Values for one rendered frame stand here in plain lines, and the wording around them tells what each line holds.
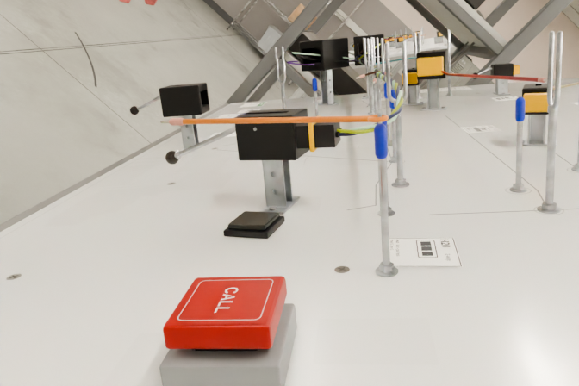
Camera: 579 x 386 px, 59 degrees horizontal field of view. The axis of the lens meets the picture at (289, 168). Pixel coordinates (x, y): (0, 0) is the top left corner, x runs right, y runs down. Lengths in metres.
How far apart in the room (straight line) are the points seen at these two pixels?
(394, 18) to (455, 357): 7.84
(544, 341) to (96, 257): 0.32
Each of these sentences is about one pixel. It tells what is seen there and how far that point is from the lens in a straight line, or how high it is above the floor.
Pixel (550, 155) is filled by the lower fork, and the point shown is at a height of 1.26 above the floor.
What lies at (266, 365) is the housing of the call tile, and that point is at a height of 1.10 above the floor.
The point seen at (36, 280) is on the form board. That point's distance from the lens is 0.42.
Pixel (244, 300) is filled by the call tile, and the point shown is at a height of 1.10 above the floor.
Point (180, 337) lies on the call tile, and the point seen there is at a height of 1.08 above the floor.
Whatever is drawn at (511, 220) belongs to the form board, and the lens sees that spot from 0.44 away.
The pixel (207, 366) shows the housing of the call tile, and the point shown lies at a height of 1.08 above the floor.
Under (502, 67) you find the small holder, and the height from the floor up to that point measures 1.37.
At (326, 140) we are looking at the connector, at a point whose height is 1.15.
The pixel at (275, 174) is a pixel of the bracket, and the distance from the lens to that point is 0.49.
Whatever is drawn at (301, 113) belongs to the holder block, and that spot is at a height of 1.14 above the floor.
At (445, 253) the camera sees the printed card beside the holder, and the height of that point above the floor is 1.16.
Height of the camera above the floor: 1.23
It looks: 16 degrees down
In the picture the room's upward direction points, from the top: 43 degrees clockwise
